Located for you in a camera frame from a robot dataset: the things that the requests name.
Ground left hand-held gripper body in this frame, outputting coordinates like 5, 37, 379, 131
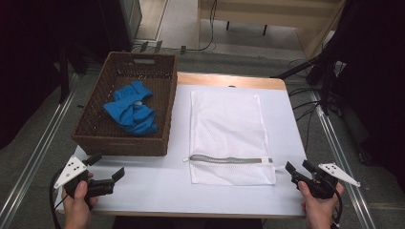
53, 155, 116, 200

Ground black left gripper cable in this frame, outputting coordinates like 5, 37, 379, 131
49, 167, 69, 229

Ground brown wicker basket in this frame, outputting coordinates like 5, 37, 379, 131
71, 51, 179, 157

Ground black metal stand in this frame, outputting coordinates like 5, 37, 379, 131
57, 44, 89, 104
269, 47, 343, 116

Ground person's right hand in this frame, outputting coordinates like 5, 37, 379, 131
297, 181, 345, 229

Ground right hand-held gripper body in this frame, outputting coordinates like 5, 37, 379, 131
290, 162, 362, 200

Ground metal floor rail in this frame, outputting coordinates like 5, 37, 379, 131
0, 72, 79, 229
309, 90, 377, 229

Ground white mesh laundry bag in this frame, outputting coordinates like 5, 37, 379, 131
182, 90, 277, 187

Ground light wooden bench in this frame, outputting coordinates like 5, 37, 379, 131
196, 0, 347, 60

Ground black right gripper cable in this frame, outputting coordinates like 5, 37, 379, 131
330, 185, 344, 229

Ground grey cabinet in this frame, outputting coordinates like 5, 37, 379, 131
117, 0, 143, 50

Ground black floor cables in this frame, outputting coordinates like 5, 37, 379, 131
287, 58, 321, 152

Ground person's left hand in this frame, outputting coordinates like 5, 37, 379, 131
61, 172, 98, 229

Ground black hanging cable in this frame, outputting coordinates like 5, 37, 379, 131
178, 0, 219, 53

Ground person's dark trousers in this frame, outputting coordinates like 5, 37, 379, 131
112, 216, 265, 229

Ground blue cloth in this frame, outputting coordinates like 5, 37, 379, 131
102, 80, 160, 137

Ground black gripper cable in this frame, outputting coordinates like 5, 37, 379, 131
330, 185, 344, 229
49, 167, 69, 229

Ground white table cover sheet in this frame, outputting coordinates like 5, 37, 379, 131
53, 83, 308, 219

